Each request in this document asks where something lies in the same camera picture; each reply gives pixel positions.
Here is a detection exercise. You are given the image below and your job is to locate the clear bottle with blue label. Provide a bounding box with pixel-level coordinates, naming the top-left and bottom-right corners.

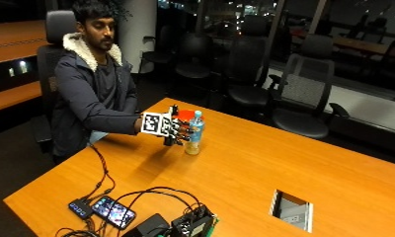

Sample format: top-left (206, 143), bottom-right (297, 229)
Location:
top-left (182, 110), bottom-right (206, 156)

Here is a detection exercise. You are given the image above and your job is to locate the red box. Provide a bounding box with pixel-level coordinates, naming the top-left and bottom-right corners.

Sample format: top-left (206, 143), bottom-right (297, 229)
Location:
top-left (174, 109), bottom-right (197, 122)

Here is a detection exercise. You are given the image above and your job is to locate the white marker cube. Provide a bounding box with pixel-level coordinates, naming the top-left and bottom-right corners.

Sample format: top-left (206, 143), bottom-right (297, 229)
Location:
top-left (140, 112), bottom-right (173, 138)

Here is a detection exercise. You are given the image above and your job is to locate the the person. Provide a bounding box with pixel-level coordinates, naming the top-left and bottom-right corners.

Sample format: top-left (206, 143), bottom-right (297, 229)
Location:
top-left (49, 0), bottom-right (148, 163)

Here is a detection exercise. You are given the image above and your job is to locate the black electronics unit, green board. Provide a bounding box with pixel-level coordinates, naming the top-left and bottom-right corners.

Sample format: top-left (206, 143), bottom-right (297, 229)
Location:
top-left (168, 203), bottom-right (220, 237)

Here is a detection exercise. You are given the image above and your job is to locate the smartphone with lit screen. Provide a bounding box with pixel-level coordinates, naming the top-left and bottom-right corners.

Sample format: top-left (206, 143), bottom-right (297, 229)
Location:
top-left (91, 196), bottom-right (137, 231)

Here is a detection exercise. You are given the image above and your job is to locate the black mesh office chair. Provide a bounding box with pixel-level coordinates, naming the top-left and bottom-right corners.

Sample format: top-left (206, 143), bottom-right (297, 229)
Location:
top-left (266, 34), bottom-right (350, 140)

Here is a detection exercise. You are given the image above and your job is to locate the black power box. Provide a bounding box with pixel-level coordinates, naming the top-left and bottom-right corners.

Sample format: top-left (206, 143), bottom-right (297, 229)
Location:
top-left (133, 212), bottom-right (170, 237)

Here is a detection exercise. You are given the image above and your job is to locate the white column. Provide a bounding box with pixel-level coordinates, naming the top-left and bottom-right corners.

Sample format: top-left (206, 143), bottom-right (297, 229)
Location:
top-left (116, 0), bottom-right (157, 75)

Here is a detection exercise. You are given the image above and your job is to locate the black usb hub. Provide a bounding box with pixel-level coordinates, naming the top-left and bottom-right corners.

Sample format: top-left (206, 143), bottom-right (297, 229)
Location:
top-left (67, 198), bottom-right (94, 220)

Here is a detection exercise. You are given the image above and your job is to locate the black office chair with headrest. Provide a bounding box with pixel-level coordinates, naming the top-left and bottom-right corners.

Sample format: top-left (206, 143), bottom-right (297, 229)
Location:
top-left (33, 9), bottom-right (79, 154)

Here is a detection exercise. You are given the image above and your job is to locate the wooden bench desk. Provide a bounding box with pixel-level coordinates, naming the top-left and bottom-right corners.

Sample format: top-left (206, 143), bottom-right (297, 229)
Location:
top-left (0, 19), bottom-right (49, 116)

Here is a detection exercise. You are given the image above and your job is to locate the black cable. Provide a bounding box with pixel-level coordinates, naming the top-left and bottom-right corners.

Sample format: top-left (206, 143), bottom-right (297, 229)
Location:
top-left (53, 218), bottom-right (102, 237)
top-left (80, 143), bottom-right (117, 203)
top-left (104, 186), bottom-right (204, 228)

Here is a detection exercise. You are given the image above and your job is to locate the table cable port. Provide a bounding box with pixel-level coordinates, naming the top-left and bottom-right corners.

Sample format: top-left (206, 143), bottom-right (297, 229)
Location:
top-left (268, 189), bottom-right (314, 234)

